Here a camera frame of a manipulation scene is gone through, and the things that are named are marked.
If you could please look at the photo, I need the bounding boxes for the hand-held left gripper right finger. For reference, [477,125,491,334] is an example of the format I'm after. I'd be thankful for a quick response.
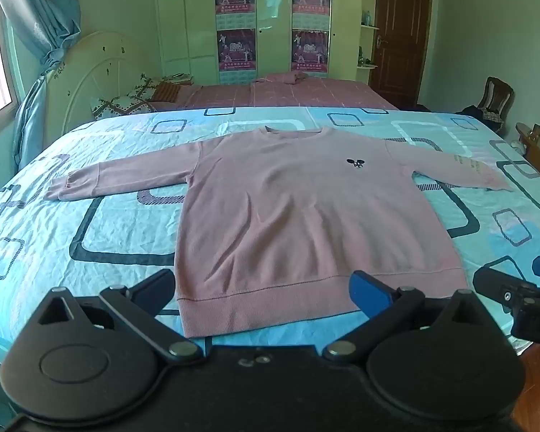
[323,270,489,364]

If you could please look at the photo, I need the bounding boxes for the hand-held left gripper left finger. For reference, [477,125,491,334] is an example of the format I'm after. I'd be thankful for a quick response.
[38,269,205,366]

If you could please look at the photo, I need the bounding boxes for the pink long-sleeve sweater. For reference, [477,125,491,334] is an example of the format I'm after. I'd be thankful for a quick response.
[44,126,516,339]

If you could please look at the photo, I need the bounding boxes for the dark clothes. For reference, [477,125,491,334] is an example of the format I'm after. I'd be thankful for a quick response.
[458,104,505,132]

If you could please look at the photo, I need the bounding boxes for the blue patterned bedsheet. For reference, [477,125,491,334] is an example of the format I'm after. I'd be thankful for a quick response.
[0,105,540,370]

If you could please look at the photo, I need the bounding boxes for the brown wooden chair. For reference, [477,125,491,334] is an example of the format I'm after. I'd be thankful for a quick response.
[474,76,515,134]

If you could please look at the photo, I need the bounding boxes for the large white brown patterned pillow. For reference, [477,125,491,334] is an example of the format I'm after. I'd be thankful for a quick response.
[91,94,157,121]

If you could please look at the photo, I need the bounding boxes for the orange brown striped pillow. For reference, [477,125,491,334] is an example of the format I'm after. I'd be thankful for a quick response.
[153,82,195,102]

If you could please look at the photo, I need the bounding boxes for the small white brown patterned pillow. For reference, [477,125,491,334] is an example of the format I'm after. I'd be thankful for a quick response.
[126,74,163,100]

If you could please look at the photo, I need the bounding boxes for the pink checked bed cover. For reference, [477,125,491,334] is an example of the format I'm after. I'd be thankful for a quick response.
[153,72,399,111]

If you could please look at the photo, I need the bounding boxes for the pink folded cloth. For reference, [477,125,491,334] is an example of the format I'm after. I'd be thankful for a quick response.
[252,71,321,87]

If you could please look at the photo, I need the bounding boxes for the cream round headboard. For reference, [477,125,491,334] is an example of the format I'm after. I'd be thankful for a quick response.
[45,31,163,141]

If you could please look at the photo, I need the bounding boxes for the brown wooden door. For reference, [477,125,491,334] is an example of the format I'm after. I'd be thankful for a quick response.
[368,0,433,109]

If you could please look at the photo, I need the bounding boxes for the white corner shelf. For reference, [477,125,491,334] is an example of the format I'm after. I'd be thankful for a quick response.
[357,0,383,71]

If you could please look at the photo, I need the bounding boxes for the blue curtain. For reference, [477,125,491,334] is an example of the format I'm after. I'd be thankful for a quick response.
[0,0,82,169]

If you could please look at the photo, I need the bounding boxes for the cream wardrobe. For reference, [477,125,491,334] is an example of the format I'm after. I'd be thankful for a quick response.
[155,0,366,87]

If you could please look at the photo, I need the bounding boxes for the purple wall poster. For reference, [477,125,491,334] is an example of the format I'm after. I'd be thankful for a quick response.
[292,0,332,28]
[215,0,256,28]
[291,30,329,75]
[216,29,257,73]

